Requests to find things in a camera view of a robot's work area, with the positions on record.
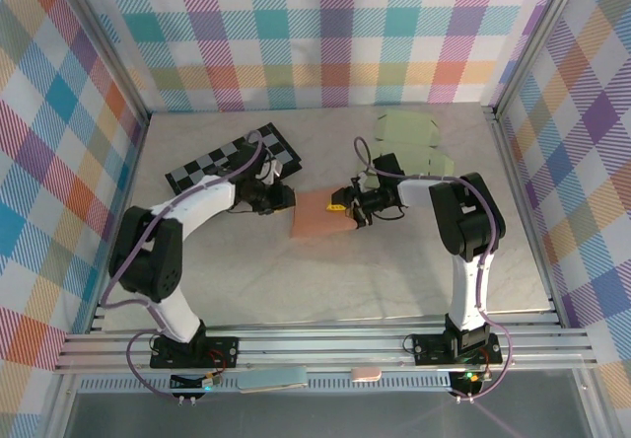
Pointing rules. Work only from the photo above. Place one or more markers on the small black control board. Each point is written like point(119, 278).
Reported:
point(468, 379)
point(192, 383)

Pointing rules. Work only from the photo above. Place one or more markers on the black and grey checkerboard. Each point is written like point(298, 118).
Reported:
point(283, 149)

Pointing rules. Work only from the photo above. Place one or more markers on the light green paper box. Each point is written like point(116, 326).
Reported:
point(409, 129)

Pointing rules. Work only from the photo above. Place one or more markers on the aluminium side rail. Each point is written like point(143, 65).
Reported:
point(510, 162)

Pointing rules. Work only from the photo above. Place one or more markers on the aluminium frame post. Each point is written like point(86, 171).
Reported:
point(104, 38)
point(537, 38)

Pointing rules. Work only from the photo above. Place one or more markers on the small pink flat piece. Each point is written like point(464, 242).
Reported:
point(366, 374)

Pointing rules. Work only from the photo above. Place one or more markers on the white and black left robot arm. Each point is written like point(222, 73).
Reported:
point(202, 201)

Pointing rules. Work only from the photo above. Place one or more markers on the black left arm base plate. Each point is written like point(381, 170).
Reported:
point(222, 351)

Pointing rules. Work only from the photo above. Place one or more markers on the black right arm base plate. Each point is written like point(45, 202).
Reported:
point(429, 349)

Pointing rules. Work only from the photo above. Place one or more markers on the orange paper box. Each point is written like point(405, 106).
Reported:
point(315, 216)

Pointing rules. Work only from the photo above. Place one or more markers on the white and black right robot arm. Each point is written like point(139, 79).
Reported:
point(468, 221)

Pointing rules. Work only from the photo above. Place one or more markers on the aluminium frame rail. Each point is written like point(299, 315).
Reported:
point(320, 346)

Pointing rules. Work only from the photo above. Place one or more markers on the grey-blue flat strip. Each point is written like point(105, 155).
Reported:
point(271, 379)

